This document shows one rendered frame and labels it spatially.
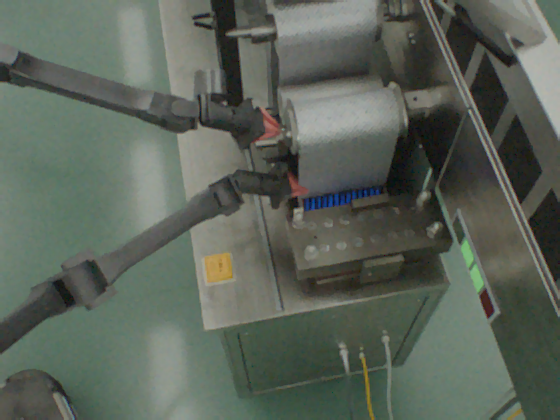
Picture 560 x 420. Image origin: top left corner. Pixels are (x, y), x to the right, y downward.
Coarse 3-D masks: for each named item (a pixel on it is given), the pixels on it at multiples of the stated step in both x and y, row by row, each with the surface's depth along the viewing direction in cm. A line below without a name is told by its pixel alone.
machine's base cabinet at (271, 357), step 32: (288, 320) 164; (320, 320) 170; (352, 320) 176; (384, 320) 181; (416, 320) 187; (224, 352) 177; (256, 352) 184; (288, 352) 190; (320, 352) 197; (352, 352) 205; (384, 352) 212; (256, 384) 216; (288, 384) 225
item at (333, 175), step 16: (320, 160) 148; (336, 160) 149; (352, 160) 150; (368, 160) 152; (384, 160) 153; (304, 176) 153; (320, 176) 154; (336, 176) 155; (352, 176) 157; (368, 176) 159; (384, 176) 160; (320, 192) 161; (336, 192) 162
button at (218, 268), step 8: (208, 256) 166; (216, 256) 166; (224, 256) 166; (208, 264) 165; (216, 264) 165; (224, 264) 165; (208, 272) 163; (216, 272) 163; (224, 272) 163; (232, 272) 164; (208, 280) 163; (216, 280) 164; (224, 280) 164
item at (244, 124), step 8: (240, 104) 139; (248, 104) 137; (232, 112) 134; (240, 112) 134; (248, 112) 136; (232, 120) 132; (240, 120) 133; (248, 120) 135; (256, 120) 135; (232, 128) 133; (240, 128) 134; (248, 128) 135; (256, 128) 134; (240, 136) 138; (248, 136) 136; (256, 136) 134; (240, 144) 138; (248, 144) 136
